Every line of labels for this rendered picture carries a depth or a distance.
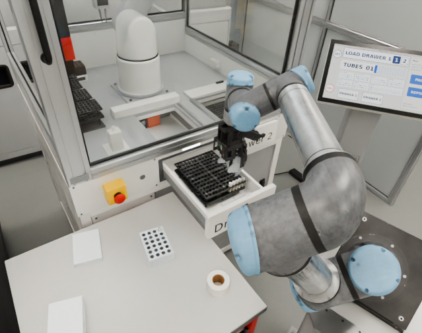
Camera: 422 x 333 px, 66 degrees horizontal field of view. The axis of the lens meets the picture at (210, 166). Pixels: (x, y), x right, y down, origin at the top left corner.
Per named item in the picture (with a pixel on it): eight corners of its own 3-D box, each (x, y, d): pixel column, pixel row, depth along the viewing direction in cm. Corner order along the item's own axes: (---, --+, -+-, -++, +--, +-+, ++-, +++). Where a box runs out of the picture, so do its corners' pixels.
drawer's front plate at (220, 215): (271, 207, 121) (277, 185, 114) (207, 240, 107) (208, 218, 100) (268, 203, 122) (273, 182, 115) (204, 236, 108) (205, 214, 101)
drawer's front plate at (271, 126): (275, 140, 155) (279, 120, 148) (226, 159, 142) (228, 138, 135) (272, 138, 156) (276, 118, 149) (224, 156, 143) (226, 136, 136)
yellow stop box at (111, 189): (129, 199, 117) (127, 185, 112) (109, 207, 114) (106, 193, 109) (123, 191, 120) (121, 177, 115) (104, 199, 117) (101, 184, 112)
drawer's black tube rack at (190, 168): (244, 193, 123) (246, 180, 119) (205, 211, 115) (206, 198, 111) (211, 162, 137) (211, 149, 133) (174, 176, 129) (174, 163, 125)
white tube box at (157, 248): (174, 259, 108) (174, 252, 105) (150, 268, 105) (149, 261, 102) (162, 232, 116) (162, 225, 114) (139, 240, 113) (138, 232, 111)
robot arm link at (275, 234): (362, 303, 86) (317, 238, 45) (308, 318, 90) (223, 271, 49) (344, 259, 93) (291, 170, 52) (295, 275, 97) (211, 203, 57)
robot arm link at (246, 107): (266, 95, 76) (259, 75, 84) (224, 116, 79) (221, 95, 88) (279, 120, 80) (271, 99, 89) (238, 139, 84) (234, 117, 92)
